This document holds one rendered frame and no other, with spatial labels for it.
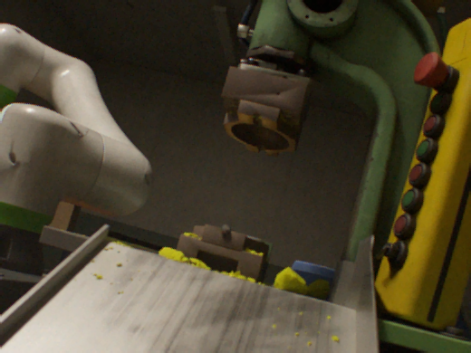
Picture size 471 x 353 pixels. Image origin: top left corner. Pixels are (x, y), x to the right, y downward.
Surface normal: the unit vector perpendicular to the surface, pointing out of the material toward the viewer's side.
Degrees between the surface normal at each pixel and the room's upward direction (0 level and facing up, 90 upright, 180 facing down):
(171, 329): 30
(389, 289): 85
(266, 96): 90
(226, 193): 90
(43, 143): 89
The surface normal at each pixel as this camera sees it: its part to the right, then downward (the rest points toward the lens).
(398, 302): -0.89, -0.39
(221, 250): -0.10, -0.20
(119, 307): 0.18, -0.92
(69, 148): 0.70, 0.03
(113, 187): 0.59, 0.33
